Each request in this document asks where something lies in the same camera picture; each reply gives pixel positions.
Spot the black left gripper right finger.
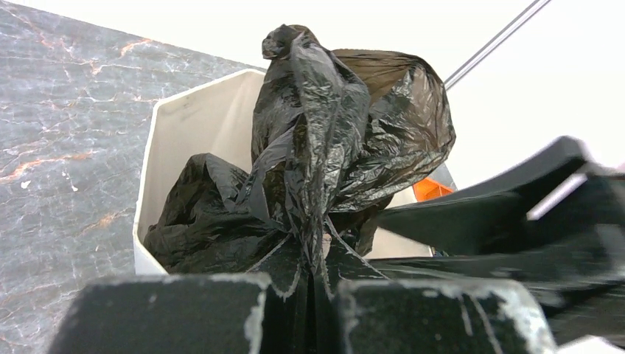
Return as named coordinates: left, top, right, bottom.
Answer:
left=312, top=229, right=558, bottom=354

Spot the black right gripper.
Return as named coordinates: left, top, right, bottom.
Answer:
left=376, top=136, right=624, bottom=347

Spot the orange compartment tray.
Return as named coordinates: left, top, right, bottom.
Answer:
left=413, top=178, right=454, bottom=202

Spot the black plastic trash bag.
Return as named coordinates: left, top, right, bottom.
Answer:
left=144, top=24, right=455, bottom=273

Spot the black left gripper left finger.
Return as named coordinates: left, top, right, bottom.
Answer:
left=46, top=234, right=311, bottom=354

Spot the white octagonal trash bin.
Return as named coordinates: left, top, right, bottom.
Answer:
left=132, top=68, right=433, bottom=276

